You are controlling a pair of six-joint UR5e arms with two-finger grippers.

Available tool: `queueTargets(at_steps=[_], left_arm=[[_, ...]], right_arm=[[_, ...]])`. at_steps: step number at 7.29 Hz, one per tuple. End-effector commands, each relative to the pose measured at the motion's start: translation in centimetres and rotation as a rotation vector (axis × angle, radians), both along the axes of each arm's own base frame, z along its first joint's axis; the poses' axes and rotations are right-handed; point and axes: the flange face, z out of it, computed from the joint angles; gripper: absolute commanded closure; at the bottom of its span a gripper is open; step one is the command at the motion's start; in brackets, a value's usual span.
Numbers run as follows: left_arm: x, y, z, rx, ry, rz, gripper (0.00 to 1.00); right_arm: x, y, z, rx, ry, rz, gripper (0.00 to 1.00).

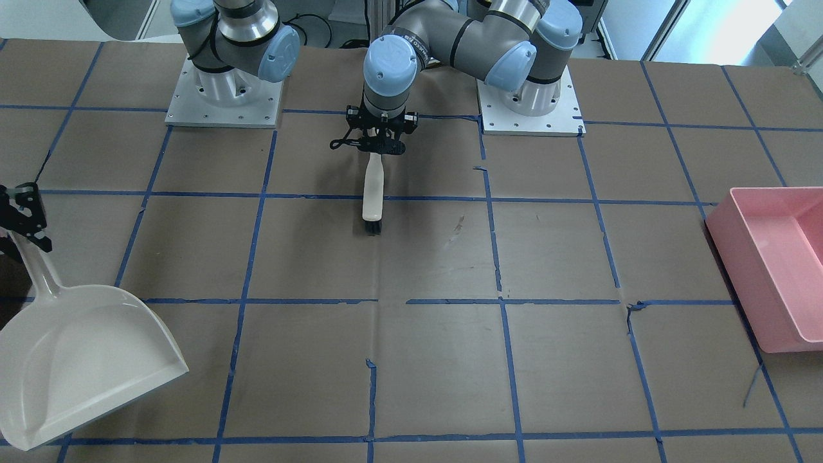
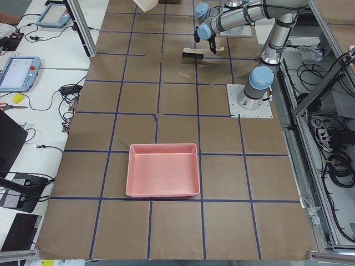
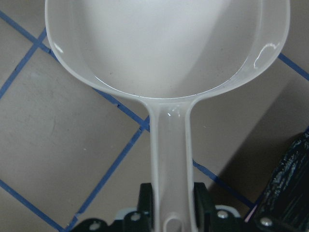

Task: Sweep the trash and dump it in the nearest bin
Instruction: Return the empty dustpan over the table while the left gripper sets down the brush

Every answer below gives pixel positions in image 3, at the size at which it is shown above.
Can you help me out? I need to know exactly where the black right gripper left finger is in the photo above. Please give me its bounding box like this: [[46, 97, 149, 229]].
[[137, 183, 154, 232]]

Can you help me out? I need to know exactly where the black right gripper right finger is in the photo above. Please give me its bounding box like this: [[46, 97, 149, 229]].
[[194, 182, 216, 232]]

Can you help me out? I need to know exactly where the white plastic dustpan scoop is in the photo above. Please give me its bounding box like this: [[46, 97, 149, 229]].
[[45, 0, 290, 232]]

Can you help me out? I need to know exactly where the black trash bin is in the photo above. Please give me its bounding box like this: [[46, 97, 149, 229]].
[[253, 131, 309, 232]]

